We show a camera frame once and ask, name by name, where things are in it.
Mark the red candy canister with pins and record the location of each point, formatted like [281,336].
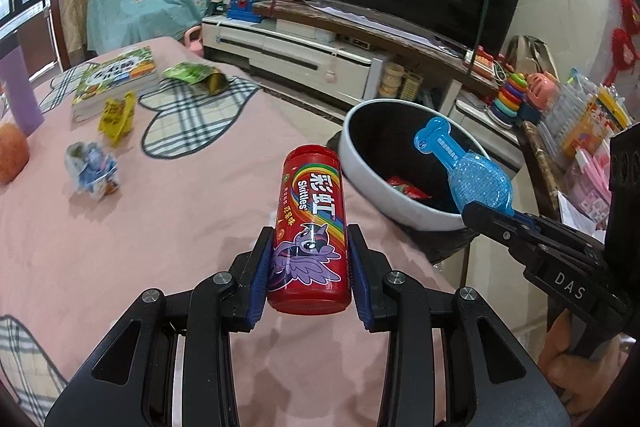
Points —
[310,207]

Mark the blue cloth-covered furniture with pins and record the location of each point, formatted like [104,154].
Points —
[145,7]

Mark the white TV cabinet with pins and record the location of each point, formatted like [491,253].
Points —
[280,47]

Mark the person's right hand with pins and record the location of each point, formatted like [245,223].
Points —
[557,357]

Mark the red snack wrapper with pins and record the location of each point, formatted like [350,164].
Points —
[407,189]

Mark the white set-top box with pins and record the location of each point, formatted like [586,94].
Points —
[305,30]

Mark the pink kettlebell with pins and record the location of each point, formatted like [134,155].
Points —
[194,42]

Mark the clear plastic package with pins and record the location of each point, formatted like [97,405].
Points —
[570,112]

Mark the brown wooden shelf board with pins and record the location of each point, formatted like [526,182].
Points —
[375,34]

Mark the green snack wrapper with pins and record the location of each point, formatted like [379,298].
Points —
[187,74]

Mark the children's picture book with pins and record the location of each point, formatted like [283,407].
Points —
[112,82]

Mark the purple cup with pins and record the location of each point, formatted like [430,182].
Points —
[20,97]

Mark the yellow toy calculator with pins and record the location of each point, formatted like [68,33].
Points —
[411,88]

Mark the pink toy ball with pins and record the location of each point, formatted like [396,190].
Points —
[541,89]

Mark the blue plastic bone toy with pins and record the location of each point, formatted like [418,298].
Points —
[475,177]

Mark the yellow snack wrapper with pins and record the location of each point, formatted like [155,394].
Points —
[117,119]

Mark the beige bag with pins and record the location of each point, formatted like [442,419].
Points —
[525,54]

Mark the stacked yellow jars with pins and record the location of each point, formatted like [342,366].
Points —
[391,79]

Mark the orange fruit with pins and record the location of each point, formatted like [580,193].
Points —
[12,154]

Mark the marble side counter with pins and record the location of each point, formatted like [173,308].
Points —
[540,162]

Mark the yellow card box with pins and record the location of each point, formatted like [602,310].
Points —
[597,127]

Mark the white bowl black inside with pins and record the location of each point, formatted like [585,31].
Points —
[380,142]

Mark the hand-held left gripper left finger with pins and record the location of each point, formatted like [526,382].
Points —
[257,292]

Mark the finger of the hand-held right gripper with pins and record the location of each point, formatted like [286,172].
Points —
[500,229]
[570,237]

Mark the white and blue wrapper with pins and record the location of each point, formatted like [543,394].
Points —
[92,169]

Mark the white side cabinet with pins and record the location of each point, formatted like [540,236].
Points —
[480,127]

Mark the pink toy pack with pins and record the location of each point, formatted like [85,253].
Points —
[587,187]

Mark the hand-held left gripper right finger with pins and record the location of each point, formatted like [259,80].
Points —
[361,292]

